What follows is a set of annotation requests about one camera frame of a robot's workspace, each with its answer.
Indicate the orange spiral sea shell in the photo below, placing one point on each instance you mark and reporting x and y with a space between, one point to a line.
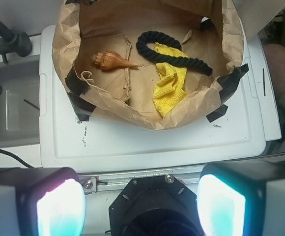
109 60

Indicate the aluminium extrusion rail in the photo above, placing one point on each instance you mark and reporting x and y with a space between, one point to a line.
188 175

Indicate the brown paper bag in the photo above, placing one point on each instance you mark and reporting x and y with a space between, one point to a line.
204 36

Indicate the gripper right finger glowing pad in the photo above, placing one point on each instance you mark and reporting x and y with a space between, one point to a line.
242 199

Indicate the yellow microfiber cloth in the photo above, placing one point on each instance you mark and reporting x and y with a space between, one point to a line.
169 90

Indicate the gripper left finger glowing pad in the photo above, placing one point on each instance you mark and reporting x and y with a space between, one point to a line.
41 202

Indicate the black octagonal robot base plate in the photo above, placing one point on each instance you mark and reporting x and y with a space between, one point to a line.
169 210

